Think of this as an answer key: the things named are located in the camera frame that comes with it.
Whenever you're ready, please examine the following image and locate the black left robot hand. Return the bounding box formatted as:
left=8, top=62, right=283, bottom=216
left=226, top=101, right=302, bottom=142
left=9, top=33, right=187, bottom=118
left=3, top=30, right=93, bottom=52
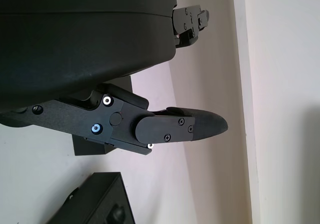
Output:
left=0, top=0, right=230, bottom=157

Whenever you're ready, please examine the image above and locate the black RealSense box lid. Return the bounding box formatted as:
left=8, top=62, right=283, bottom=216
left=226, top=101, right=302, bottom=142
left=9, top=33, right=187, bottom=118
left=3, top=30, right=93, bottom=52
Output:
left=71, top=75, right=134, bottom=157

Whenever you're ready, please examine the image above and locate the black camera box base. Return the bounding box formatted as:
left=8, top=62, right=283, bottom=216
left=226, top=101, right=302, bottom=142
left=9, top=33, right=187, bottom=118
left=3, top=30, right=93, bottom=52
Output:
left=47, top=172, right=136, bottom=224

